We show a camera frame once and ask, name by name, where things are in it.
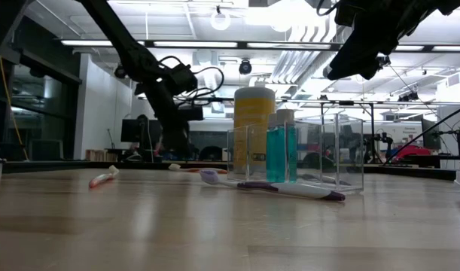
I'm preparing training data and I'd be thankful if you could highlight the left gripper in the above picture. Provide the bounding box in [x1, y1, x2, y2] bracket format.
[145, 77, 205, 159]

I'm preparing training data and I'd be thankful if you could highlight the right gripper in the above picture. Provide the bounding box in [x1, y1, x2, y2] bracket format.
[324, 0, 441, 81]

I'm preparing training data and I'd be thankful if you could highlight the orange and white toothbrush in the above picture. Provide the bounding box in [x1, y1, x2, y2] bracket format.
[87, 164, 120, 189]
[167, 163, 229, 175]

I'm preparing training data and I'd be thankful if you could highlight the teal bottle white cap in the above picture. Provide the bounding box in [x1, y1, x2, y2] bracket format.
[266, 112, 288, 184]

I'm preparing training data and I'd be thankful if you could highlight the teal liquid bottle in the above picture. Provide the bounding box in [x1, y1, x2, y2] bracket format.
[276, 108, 299, 184]

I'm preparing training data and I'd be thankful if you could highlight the black computer monitor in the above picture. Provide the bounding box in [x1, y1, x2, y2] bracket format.
[120, 118, 163, 145]

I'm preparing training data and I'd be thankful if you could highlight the yellow cylinder container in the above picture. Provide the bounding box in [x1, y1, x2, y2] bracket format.
[233, 86, 276, 180]

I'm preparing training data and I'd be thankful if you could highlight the clear acrylic organizer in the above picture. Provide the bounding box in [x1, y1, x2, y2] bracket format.
[226, 112, 365, 195]

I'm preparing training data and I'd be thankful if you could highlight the red object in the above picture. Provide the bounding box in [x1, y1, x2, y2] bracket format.
[393, 145, 433, 163]

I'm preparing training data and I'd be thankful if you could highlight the round white ceiling lamp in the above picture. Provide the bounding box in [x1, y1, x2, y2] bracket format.
[209, 9, 232, 32]

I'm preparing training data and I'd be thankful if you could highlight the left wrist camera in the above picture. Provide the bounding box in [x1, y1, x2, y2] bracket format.
[168, 62, 200, 96]

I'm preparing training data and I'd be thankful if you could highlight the black ceiling camera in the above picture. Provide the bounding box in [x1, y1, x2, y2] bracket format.
[238, 59, 254, 76]

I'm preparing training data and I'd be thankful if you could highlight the black aluminium table frame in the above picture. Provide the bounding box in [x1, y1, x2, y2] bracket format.
[0, 158, 458, 182]

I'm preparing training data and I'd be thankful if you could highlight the yellow extension cable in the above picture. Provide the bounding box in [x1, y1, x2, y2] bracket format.
[0, 55, 30, 162]

